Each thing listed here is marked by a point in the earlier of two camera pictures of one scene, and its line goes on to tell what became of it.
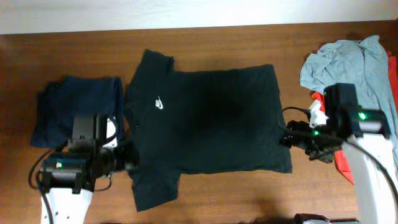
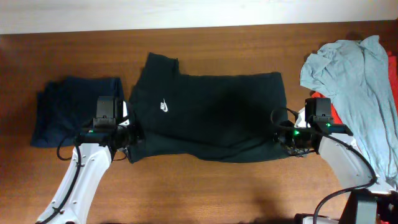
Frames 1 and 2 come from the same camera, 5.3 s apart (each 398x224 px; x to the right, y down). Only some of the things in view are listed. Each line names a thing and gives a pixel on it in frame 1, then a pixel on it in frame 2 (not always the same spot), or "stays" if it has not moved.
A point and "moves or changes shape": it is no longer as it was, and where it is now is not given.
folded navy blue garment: x=61 y=99 stays
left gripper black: x=131 y=154 → x=138 y=134
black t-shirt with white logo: x=220 y=121 moves or changes shape
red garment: x=341 y=159 stays
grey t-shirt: x=364 y=63 stays
